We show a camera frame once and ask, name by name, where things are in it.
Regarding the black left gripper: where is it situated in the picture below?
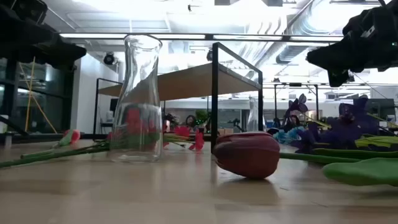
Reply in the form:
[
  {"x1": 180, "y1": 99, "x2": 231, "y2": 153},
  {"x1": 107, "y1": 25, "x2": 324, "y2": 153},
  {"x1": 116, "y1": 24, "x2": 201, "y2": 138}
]
[{"x1": 0, "y1": 0, "x2": 87, "y2": 71}]

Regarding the black metal frame stand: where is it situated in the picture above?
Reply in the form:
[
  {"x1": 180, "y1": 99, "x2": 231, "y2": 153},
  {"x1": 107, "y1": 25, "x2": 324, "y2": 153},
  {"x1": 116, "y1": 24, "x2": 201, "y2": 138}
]
[{"x1": 272, "y1": 82, "x2": 320, "y2": 127}]

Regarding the orange tulip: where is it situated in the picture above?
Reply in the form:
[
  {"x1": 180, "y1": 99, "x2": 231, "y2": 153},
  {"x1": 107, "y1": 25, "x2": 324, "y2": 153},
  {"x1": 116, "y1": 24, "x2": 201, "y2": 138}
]
[{"x1": 20, "y1": 129, "x2": 81, "y2": 159}]

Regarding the black overhead rig frame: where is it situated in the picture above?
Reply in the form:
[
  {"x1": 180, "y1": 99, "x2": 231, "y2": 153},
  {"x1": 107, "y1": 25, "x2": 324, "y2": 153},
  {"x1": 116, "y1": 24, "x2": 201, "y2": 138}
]
[{"x1": 58, "y1": 32, "x2": 345, "y2": 43}]

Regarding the large red flower bunch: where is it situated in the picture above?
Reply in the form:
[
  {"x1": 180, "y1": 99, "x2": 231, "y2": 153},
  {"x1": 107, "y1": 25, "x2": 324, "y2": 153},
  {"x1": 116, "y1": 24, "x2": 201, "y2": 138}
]
[{"x1": 0, "y1": 107, "x2": 206, "y2": 170}]

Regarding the clear glass vase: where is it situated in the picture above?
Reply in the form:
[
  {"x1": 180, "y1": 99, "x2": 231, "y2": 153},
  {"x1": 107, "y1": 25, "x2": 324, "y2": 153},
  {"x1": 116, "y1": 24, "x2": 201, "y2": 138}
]
[
  {"x1": 247, "y1": 95, "x2": 266, "y2": 132},
  {"x1": 109, "y1": 33, "x2": 164, "y2": 164}
]

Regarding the purple flower bunch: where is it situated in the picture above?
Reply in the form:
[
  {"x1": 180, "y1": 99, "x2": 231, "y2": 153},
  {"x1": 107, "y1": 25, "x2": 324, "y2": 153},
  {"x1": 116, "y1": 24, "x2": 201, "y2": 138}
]
[{"x1": 281, "y1": 93, "x2": 398, "y2": 154}]

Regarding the black spotlight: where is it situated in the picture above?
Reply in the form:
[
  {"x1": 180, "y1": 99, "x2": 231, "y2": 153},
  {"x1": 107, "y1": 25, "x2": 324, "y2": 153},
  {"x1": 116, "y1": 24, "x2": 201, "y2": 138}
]
[{"x1": 103, "y1": 52, "x2": 116, "y2": 66}]

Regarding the wooden shelf black frame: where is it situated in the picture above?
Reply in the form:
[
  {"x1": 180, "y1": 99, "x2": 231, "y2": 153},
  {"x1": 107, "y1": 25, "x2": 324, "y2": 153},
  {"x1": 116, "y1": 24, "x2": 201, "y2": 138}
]
[{"x1": 92, "y1": 42, "x2": 264, "y2": 154}]

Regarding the yellow cable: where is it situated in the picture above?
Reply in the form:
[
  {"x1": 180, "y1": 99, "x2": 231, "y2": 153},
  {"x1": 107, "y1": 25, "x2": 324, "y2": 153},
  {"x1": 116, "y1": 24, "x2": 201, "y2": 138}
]
[
  {"x1": 17, "y1": 61, "x2": 58, "y2": 134},
  {"x1": 24, "y1": 56, "x2": 37, "y2": 132}
]

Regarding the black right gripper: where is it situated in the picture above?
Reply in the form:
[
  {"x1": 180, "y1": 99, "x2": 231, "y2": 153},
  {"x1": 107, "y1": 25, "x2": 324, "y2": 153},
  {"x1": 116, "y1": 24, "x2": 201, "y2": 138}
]
[{"x1": 306, "y1": 0, "x2": 398, "y2": 88}]

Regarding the dark red tulip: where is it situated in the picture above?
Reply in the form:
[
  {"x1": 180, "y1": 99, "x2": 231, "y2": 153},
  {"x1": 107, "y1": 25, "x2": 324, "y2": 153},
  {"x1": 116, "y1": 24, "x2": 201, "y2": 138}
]
[{"x1": 213, "y1": 131, "x2": 398, "y2": 188}]

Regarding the blue flower bunch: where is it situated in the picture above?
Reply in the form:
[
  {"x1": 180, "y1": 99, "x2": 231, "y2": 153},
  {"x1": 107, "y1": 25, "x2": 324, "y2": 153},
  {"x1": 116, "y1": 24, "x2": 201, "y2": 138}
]
[{"x1": 273, "y1": 126, "x2": 307, "y2": 146}]

